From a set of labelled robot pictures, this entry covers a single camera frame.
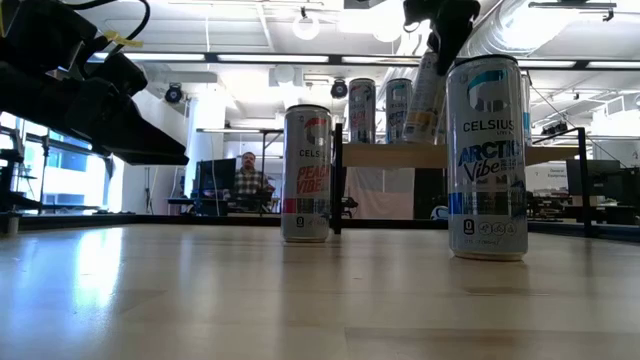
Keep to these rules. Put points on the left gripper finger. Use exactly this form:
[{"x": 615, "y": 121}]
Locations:
[{"x": 135, "y": 140}]

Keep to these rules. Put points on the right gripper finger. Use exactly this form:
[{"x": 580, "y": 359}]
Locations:
[{"x": 457, "y": 25}]

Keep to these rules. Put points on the Celsius Tropical Vibe can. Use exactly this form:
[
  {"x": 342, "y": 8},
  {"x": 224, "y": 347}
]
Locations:
[{"x": 422, "y": 110}]

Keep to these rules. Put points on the Celsius Peach Vibe can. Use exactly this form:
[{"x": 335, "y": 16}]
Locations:
[
  {"x": 361, "y": 110},
  {"x": 306, "y": 200}
]

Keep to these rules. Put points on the Celsius Arctic Vibe can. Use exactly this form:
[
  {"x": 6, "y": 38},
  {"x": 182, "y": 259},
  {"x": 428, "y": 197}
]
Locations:
[
  {"x": 397, "y": 105},
  {"x": 487, "y": 210}
]

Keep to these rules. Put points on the round black spotlight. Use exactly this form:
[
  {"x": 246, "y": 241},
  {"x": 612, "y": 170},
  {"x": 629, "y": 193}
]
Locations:
[
  {"x": 173, "y": 94},
  {"x": 339, "y": 89}
]

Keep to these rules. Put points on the black computer monitor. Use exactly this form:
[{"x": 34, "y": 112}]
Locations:
[{"x": 215, "y": 175}]

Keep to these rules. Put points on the background desk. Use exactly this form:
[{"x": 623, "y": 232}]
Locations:
[{"x": 200, "y": 202}]

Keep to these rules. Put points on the person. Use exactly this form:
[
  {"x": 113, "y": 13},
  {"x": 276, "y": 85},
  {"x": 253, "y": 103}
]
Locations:
[{"x": 248, "y": 182}]

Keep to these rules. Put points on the black equipment stand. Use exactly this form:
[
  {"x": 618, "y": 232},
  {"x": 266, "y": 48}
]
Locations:
[{"x": 10, "y": 175}]

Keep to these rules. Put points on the black hanging device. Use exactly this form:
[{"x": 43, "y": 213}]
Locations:
[{"x": 555, "y": 128}]

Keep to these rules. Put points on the black cabinet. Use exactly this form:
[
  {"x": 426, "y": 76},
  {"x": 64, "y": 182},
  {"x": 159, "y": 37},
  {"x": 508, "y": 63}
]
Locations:
[{"x": 600, "y": 190}]

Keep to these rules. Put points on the silver ventilation duct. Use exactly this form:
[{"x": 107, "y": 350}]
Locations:
[{"x": 505, "y": 30}]

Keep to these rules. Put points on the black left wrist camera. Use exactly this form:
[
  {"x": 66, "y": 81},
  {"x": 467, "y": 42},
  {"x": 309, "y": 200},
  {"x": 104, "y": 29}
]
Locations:
[{"x": 120, "y": 75}]

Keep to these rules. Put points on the black aluminium table frame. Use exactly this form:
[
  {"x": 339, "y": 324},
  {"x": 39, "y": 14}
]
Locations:
[{"x": 150, "y": 220}]

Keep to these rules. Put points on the black ceiling rail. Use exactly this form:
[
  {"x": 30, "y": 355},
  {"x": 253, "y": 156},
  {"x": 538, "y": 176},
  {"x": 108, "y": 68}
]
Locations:
[{"x": 575, "y": 4}]

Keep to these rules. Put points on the wooden shelf with black frame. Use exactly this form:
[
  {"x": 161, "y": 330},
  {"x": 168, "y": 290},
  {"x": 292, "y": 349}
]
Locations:
[{"x": 390, "y": 156}]

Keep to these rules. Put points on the white wall sign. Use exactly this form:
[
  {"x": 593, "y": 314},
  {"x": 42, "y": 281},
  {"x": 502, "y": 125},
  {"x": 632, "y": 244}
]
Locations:
[{"x": 552, "y": 177}]

